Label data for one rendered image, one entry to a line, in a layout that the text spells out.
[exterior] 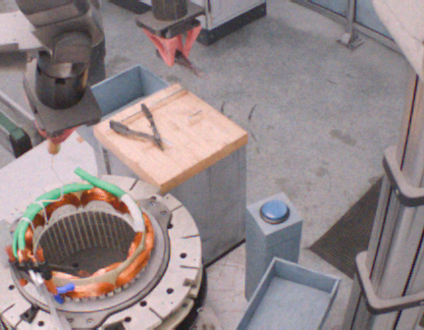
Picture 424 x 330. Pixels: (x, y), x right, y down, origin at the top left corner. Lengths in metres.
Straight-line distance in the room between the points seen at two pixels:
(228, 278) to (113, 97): 0.42
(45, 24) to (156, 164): 0.57
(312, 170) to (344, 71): 0.75
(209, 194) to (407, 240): 0.39
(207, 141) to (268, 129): 1.70
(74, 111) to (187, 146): 0.43
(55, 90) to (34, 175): 0.88
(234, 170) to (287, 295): 0.31
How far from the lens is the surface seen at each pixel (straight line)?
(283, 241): 1.05
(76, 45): 0.57
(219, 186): 1.16
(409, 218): 0.93
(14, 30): 0.62
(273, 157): 2.67
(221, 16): 3.33
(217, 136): 1.13
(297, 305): 0.94
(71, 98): 0.70
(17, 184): 1.54
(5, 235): 0.91
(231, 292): 1.25
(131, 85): 1.34
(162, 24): 1.03
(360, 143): 2.78
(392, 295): 1.09
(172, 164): 1.08
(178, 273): 0.89
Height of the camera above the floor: 1.79
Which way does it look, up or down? 43 degrees down
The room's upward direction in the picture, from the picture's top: 7 degrees counter-clockwise
